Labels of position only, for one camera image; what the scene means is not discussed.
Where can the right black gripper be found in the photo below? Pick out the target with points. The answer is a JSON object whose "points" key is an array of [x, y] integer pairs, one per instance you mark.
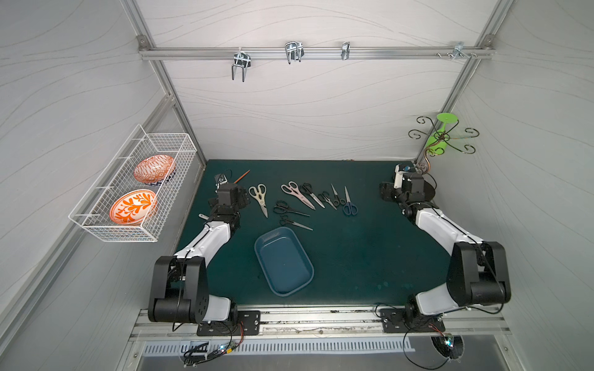
{"points": [[413, 184]]}

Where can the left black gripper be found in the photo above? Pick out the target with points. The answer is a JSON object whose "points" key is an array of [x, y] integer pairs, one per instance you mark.
{"points": [[227, 192]]}

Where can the cream handled kitchen scissors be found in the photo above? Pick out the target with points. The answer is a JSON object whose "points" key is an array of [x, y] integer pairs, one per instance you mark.
{"points": [[258, 192]]}

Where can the blue handled scissors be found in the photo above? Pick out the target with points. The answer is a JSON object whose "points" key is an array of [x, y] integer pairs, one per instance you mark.
{"points": [[349, 209]]}

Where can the blue plastic storage box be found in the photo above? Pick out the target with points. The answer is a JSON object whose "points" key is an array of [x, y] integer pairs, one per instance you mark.
{"points": [[284, 262]]}

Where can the black handled large scissors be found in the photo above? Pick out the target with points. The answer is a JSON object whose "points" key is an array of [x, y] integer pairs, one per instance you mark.
{"points": [[306, 188]]}

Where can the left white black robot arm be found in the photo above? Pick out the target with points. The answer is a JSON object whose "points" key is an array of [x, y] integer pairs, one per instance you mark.
{"points": [[179, 291]]}

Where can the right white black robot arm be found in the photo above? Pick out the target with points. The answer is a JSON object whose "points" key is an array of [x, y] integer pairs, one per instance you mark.
{"points": [[477, 275]]}

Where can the black scissors middle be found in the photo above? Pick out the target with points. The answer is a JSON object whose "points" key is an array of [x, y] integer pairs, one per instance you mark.
{"points": [[282, 207]]}

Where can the black scissors lower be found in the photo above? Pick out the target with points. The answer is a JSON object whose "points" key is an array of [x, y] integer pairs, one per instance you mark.
{"points": [[285, 221]]}

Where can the orange plastic spoon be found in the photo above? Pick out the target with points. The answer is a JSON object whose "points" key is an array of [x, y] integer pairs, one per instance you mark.
{"points": [[241, 177]]}

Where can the green plastic cup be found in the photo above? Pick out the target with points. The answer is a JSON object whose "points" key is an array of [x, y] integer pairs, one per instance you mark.
{"points": [[437, 142]]}

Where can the black metal cup tree stand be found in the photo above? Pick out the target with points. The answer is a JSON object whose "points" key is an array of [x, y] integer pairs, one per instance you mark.
{"points": [[423, 163]]}

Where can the orange patterned bowl upper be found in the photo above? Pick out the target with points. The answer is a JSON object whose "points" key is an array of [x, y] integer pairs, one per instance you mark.
{"points": [[155, 170]]}

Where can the orange patterned bowl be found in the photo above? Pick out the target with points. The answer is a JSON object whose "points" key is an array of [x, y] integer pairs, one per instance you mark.
{"points": [[155, 170], [132, 208]]}

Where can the orange patterned bowl lower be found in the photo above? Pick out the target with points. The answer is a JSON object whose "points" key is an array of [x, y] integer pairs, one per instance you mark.
{"points": [[132, 208]]}

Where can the metal hook left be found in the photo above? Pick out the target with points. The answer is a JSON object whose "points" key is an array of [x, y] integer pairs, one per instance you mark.
{"points": [[241, 62]]}

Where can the metal hook right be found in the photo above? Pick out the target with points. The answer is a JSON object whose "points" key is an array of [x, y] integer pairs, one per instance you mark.
{"points": [[458, 53]]}

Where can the metal hook small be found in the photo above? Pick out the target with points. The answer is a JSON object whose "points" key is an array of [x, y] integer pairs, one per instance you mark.
{"points": [[345, 50]]}

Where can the metal hook middle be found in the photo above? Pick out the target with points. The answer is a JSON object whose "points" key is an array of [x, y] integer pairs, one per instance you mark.
{"points": [[294, 51]]}

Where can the pink grey handled scissors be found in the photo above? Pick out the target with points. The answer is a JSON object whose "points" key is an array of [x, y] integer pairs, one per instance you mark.
{"points": [[292, 188]]}

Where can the white wire basket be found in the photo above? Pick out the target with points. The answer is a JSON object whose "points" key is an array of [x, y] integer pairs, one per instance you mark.
{"points": [[92, 212]]}

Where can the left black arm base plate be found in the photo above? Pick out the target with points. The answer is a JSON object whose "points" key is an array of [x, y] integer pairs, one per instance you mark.
{"points": [[246, 323]]}

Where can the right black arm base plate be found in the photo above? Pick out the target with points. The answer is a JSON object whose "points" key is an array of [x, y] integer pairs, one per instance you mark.
{"points": [[400, 321]]}

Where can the aluminium front rail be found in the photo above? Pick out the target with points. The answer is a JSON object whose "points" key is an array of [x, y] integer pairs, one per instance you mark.
{"points": [[282, 322]]}

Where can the aluminium rail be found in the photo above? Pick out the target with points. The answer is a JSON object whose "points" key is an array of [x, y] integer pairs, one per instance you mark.
{"points": [[282, 322], [311, 53]]}

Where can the aluminium top rail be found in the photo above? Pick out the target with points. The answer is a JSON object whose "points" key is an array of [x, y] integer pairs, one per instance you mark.
{"points": [[311, 53]]}

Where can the white perforated cable duct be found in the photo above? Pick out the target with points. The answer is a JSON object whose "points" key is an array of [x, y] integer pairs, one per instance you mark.
{"points": [[250, 347]]}

